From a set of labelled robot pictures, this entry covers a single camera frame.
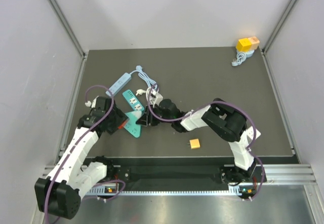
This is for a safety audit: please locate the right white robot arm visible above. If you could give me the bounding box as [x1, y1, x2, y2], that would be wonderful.
[136, 98, 261, 186]

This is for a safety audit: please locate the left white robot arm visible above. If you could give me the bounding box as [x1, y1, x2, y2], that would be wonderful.
[34, 96, 128, 219]

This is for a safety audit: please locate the white coiled power cable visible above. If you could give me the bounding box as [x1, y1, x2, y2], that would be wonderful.
[134, 87, 160, 105]

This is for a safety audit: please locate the grey slotted cable duct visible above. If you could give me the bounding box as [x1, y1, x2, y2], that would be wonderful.
[86, 185, 242, 197]

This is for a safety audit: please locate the white cube plug adapter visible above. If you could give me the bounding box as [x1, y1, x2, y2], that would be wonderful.
[247, 126, 261, 143]

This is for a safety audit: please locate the purple cable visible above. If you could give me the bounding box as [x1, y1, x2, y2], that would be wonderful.
[43, 84, 126, 224]
[146, 86, 266, 202]

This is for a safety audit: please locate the yellow cube socket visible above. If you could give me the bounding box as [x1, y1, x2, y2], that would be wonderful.
[235, 38, 252, 52]

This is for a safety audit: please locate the blue coiled cable with plug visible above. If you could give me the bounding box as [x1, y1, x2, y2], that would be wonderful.
[230, 49, 254, 67]

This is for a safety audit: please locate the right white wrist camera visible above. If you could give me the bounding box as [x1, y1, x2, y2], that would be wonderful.
[148, 90, 163, 106]

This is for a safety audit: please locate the orange plug adapter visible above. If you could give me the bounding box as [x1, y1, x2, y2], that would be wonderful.
[188, 139, 200, 150]

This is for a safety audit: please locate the light blue power strip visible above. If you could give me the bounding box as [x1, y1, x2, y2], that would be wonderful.
[106, 72, 132, 97]

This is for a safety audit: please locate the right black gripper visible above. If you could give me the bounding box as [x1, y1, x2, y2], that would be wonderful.
[138, 104, 174, 127]

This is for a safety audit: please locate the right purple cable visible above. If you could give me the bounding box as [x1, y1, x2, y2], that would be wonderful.
[146, 86, 266, 202]

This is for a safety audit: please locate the orange cube socket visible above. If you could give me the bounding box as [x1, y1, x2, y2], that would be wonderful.
[248, 36, 260, 50]

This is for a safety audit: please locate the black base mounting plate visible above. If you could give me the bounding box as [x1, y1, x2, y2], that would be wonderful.
[97, 165, 267, 183]

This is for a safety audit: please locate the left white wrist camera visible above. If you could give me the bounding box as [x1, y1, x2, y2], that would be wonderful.
[85, 97, 97, 108]

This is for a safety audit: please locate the teal rectangular power strip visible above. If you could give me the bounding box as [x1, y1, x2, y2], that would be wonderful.
[122, 90, 145, 111]

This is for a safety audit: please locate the teal triangular power strip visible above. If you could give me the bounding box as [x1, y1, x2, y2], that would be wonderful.
[124, 110, 142, 138]

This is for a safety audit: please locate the light blue power cable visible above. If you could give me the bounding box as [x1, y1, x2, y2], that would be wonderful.
[130, 65, 159, 94]

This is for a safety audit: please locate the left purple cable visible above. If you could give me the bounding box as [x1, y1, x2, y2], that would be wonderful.
[43, 84, 126, 224]

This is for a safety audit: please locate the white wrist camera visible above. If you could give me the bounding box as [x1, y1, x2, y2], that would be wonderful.
[85, 97, 97, 108]
[148, 90, 163, 106]

